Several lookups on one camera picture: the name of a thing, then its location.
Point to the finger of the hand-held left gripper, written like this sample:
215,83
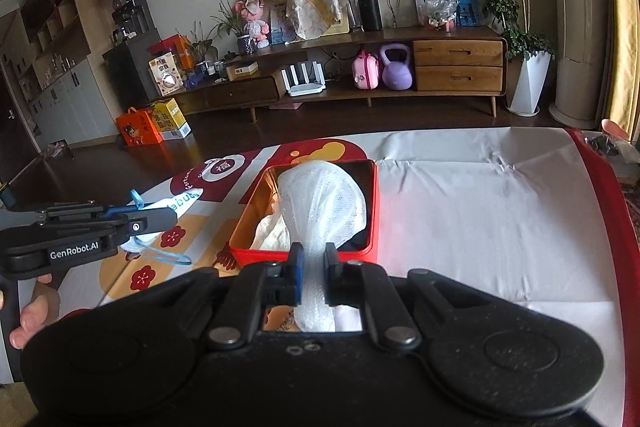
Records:
125,208
150,224

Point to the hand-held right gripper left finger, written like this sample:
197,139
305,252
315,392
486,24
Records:
298,264

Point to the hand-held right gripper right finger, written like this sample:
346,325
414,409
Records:
331,274

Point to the red tin box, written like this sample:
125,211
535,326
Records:
260,258

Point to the cream cloth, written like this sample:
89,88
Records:
272,234

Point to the white mesh cloth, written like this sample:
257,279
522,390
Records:
320,202

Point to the person's left hand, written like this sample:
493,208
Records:
35,314

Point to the orange gift box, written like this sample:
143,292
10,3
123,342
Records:
137,129

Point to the yellow carton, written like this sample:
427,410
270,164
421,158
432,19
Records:
172,119

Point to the white cabinet row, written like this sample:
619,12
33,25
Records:
75,107

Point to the black cabinet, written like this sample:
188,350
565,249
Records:
125,72

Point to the yellow white snack box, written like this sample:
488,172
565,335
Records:
164,74

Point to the white tablecloth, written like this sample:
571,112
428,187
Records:
475,217

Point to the dark wooden console drawer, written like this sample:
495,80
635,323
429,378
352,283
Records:
242,94

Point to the flat pink box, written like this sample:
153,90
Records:
289,105

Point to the orange red box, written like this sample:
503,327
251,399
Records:
175,49

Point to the white router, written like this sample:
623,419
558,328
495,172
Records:
305,89

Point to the small green potted plant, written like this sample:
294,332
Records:
202,49

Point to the flat yellow white box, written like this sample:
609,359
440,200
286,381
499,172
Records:
242,71

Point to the black coffee machine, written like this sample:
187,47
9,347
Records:
132,19

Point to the pink small suitcase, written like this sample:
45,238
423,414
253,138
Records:
367,74

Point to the potted orchid dark pot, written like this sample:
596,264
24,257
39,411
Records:
246,44

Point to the purple kettlebell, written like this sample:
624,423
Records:
396,72

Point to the pink plush doll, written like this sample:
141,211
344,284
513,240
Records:
257,22

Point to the wooden tv console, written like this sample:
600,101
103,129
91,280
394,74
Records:
400,38

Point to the clear glass vase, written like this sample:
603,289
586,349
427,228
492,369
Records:
353,17

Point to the black cylinder speaker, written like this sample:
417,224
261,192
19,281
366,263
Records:
370,14

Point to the potted tree white planter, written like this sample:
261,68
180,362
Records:
530,87

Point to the clear plastic bag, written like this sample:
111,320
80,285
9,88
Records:
440,4

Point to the blue package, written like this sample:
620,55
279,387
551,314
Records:
470,7

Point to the white tower air conditioner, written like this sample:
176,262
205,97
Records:
575,32

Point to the yellow curtain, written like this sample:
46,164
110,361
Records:
622,32

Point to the wooden wall shelf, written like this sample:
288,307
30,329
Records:
75,7

